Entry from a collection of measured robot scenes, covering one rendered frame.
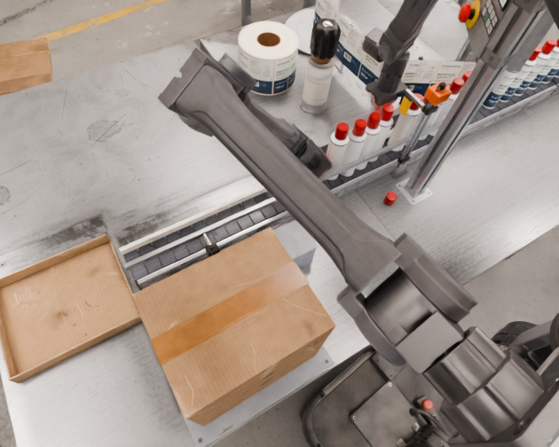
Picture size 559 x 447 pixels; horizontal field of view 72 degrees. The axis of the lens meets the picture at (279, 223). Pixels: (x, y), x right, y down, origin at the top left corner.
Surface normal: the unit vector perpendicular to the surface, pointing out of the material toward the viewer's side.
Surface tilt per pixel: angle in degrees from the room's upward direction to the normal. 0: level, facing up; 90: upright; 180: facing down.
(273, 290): 0
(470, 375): 31
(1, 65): 1
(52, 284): 0
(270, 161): 38
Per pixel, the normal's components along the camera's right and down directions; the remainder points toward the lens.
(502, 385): -0.09, -0.40
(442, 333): -0.42, -0.10
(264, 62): -0.06, 0.86
